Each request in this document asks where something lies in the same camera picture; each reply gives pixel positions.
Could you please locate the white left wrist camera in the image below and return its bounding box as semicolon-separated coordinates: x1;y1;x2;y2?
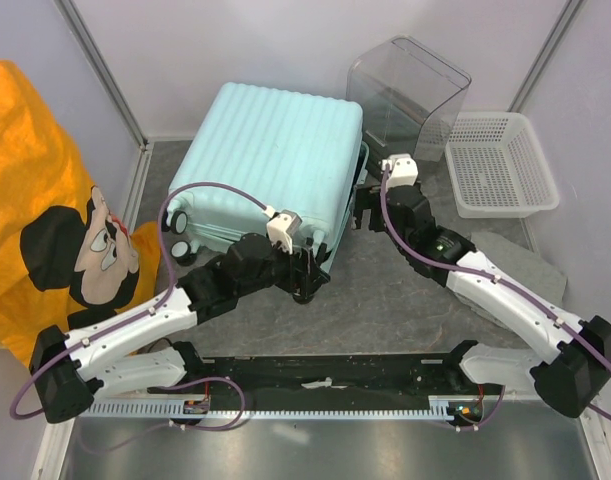
263;206;302;255

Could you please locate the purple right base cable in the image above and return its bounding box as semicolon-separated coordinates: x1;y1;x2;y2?
447;382;510;434

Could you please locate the light blue hard suitcase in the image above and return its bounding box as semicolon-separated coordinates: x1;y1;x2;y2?
164;82;365;271

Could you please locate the white perforated plastic basket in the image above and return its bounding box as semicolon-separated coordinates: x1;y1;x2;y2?
445;112;559;219

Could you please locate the aluminium frame post right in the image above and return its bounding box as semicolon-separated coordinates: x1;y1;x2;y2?
508;0;586;113

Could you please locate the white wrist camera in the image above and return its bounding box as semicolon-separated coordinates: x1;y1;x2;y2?
263;206;302;255
381;153;419;190

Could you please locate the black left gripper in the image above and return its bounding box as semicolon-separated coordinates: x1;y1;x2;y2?
237;233;330;297

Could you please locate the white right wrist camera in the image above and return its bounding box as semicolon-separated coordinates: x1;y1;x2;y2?
381;153;419;190

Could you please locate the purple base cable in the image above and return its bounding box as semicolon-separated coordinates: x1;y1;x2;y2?
77;375;247;454
447;382;510;434

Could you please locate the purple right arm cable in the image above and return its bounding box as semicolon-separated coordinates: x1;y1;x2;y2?
379;162;611;426

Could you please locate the aluminium frame post left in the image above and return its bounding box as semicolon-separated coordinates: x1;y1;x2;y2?
55;0;149;150

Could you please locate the aluminium frame post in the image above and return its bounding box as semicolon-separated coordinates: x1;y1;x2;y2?
55;0;149;150
508;0;586;113

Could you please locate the white slotted cable duct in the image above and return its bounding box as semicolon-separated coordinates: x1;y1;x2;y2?
82;391;458;421

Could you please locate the clear smoky plastic container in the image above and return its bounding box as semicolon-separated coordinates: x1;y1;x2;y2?
346;35;472;162

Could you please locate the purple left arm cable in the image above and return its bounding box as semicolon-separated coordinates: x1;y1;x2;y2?
9;182;276;420

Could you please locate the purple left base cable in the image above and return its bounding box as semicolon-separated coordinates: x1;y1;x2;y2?
77;375;247;454

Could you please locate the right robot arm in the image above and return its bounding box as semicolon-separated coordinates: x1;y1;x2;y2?
354;185;611;418

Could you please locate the grey folded cloth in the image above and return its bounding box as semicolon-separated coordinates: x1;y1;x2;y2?
470;232;567;307

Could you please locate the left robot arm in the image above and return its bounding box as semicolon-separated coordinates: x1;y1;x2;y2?
29;233;331;424

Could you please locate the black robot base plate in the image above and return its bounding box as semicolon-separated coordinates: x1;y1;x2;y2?
174;352;504;431

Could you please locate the orange cartoon mouse bag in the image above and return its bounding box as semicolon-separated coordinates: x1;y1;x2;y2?
0;60;160;364

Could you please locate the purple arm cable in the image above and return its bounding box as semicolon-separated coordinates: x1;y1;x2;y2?
379;162;611;426
9;182;276;420

